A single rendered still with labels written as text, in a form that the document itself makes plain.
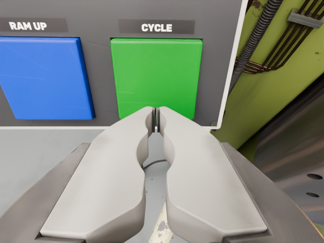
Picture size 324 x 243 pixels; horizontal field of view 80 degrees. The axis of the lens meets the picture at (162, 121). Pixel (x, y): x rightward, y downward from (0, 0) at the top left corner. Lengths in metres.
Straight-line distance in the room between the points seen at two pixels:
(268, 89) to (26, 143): 1.33
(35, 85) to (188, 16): 0.14
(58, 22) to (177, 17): 0.09
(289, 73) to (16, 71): 0.51
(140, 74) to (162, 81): 0.02
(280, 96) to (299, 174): 0.21
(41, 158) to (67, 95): 1.19
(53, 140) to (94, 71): 1.22
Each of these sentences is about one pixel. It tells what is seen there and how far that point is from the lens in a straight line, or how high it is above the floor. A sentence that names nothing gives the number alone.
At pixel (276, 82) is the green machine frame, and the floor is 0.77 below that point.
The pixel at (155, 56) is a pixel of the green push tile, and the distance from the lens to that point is 0.17.
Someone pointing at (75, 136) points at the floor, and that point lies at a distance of 1.35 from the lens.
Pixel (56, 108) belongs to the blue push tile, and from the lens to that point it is 0.21.
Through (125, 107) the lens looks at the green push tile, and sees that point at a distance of 0.19.
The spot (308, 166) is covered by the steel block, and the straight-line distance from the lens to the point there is 0.49.
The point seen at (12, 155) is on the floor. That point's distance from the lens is 1.48.
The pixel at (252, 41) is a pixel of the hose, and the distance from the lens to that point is 0.47.
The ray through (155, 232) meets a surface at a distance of 0.51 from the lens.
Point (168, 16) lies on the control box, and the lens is 0.17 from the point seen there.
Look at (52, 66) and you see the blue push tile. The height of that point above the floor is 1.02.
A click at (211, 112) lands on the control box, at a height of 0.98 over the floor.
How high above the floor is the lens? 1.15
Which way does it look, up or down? 63 degrees down
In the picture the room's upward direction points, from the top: 3 degrees clockwise
